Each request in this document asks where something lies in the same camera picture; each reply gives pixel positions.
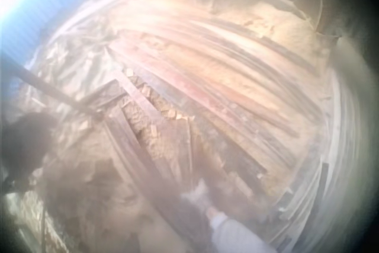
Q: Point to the long dark wooden plank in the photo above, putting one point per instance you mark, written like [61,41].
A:
[148,173]

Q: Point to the stack of wooden planks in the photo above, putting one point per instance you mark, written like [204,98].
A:
[219,87]

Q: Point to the person's right fingers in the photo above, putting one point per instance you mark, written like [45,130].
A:
[194,192]

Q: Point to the dark metal pole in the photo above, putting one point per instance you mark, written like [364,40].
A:
[50,90]

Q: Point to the person's right hand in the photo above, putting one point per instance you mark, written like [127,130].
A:
[199,200]

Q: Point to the dark machine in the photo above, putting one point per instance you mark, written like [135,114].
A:
[25,143]

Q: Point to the pile of wood chips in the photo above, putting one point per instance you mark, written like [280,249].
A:
[151,119]

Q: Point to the bundle of pale wooden strips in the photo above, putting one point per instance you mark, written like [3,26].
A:
[331,161]

